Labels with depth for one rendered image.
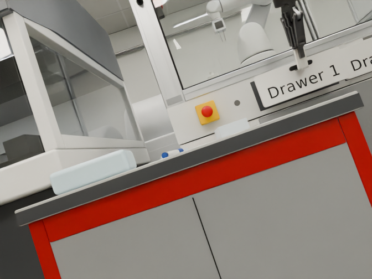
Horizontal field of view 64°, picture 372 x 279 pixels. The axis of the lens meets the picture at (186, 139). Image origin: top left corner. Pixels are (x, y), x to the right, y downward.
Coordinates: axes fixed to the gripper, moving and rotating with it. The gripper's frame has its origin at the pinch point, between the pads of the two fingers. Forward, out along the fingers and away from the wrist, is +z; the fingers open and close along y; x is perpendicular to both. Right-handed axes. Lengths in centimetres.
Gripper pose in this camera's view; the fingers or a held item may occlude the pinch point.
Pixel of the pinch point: (300, 57)
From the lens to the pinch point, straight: 102.7
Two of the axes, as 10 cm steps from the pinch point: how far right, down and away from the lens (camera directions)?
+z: 3.4, 8.9, 2.9
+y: 0.2, 3.0, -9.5
